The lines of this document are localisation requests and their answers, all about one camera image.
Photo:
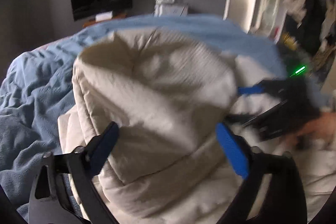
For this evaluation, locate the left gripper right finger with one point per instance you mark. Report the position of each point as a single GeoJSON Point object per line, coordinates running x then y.
{"type": "Point", "coordinates": [285, 200]}

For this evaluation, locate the blue fleece blanket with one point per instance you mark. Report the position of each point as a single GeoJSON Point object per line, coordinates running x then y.
{"type": "Point", "coordinates": [37, 89]}

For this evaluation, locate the cream hooded puffer jacket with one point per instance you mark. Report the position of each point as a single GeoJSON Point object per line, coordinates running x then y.
{"type": "Point", "coordinates": [166, 92]}

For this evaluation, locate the white box under router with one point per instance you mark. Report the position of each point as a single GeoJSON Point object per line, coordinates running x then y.
{"type": "Point", "coordinates": [165, 9]}

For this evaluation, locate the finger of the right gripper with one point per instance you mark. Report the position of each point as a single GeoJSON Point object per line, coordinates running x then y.
{"type": "Point", "coordinates": [256, 89]}
{"type": "Point", "coordinates": [250, 119]}

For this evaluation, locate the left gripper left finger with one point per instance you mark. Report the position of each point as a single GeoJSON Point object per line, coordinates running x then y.
{"type": "Point", "coordinates": [49, 201]}

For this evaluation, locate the person's right hand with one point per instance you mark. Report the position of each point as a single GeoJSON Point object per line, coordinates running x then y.
{"type": "Point", "coordinates": [321, 128]}

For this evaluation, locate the wooden desk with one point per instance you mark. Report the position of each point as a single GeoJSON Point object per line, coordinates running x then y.
{"type": "Point", "coordinates": [92, 22]}

